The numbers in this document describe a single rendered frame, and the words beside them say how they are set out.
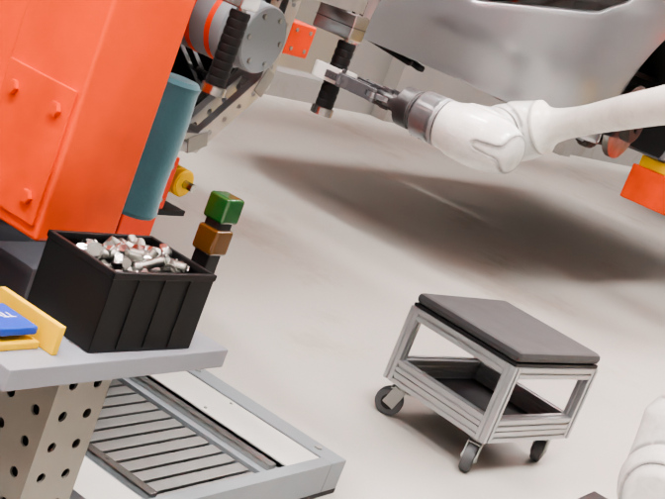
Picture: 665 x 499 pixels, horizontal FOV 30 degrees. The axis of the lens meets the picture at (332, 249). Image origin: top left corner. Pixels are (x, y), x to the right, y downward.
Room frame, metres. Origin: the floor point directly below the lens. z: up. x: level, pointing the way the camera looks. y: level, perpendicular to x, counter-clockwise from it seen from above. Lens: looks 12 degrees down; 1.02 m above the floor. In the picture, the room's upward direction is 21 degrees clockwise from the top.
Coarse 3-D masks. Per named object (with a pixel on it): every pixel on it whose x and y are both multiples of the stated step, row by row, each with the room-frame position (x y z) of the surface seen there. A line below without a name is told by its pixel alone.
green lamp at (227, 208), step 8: (216, 192) 1.76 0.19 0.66; (224, 192) 1.78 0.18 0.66; (208, 200) 1.77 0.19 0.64; (216, 200) 1.76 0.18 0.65; (224, 200) 1.75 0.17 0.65; (232, 200) 1.75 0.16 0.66; (240, 200) 1.77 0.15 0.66; (208, 208) 1.76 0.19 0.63; (216, 208) 1.76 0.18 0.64; (224, 208) 1.75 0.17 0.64; (232, 208) 1.76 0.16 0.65; (240, 208) 1.78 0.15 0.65; (208, 216) 1.76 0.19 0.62; (216, 216) 1.75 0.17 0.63; (224, 216) 1.75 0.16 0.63; (232, 216) 1.76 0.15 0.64; (224, 224) 1.76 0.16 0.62; (232, 224) 1.77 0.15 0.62
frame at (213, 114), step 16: (272, 0) 2.56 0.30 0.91; (288, 0) 2.54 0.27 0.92; (288, 16) 2.55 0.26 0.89; (288, 32) 2.57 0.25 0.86; (272, 64) 2.56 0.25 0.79; (240, 80) 2.55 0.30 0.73; (256, 80) 2.53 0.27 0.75; (208, 96) 2.50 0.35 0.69; (240, 96) 2.50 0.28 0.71; (256, 96) 2.54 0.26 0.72; (208, 112) 2.51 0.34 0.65; (224, 112) 2.47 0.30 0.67; (240, 112) 2.51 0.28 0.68; (192, 128) 2.43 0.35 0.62; (208, 128) 2.44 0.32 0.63; (192, 144) 2.41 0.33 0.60
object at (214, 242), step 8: (200, 224) 1.77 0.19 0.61; (200, 232) 1.76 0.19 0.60; (208, 232) 1.76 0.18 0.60; (216, 232) 1.75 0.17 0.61; (224, 232) 1.76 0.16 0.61; (232, 232) 1.78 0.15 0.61; (200, 240) 1.76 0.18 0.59; (208, 240) 1.75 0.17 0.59; (216, 240) 1.75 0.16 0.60; (224, 240) 1.76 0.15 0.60; (200, 248) 1.76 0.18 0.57; (208, 248) 1.75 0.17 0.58; (216, 248) 1.75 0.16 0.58; (224, 248) 1.77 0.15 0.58
